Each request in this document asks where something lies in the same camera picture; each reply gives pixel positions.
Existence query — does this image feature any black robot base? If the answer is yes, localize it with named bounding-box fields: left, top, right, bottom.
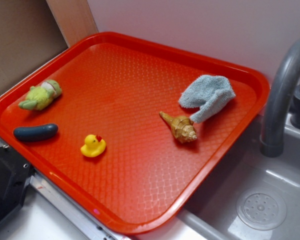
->
left=0, top=145, right=33, bottom=225

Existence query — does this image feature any green plush animal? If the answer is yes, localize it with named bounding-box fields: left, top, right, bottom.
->
left=18, top=79, right=63, bottom=111

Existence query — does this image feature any red plastic tray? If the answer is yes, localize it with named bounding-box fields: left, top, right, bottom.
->
left=0, top=32, right=270, bottom=236

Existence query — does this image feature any brown conch seashell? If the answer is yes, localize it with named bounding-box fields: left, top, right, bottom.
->
left=159, top=111, right=198, bottom=144

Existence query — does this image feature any yellow rubber duck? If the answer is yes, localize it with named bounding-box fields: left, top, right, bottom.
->
left=80, top=134, right=107, bottom=158

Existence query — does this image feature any light blue cloth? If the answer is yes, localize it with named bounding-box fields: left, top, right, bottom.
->
left=178, top=75, right=236, bottom=124

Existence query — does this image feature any dark grey rubber sausage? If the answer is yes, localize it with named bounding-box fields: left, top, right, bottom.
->
left=13, top=123, right=59, bottom=142

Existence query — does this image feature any wooden board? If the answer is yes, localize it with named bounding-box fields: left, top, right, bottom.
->
left=46, top=0, right=99, bottom=47

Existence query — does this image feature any grey toy sink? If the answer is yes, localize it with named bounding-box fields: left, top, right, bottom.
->
left=178, top=117, right=300, bottom=240

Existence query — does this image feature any grey toy faucet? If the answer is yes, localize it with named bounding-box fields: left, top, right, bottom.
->
left=260, top=39, right=300, bottom=158

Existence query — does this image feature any brown cardboard panel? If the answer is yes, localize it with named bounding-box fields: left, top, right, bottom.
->
left=0, top=0, right=68, bottom=96

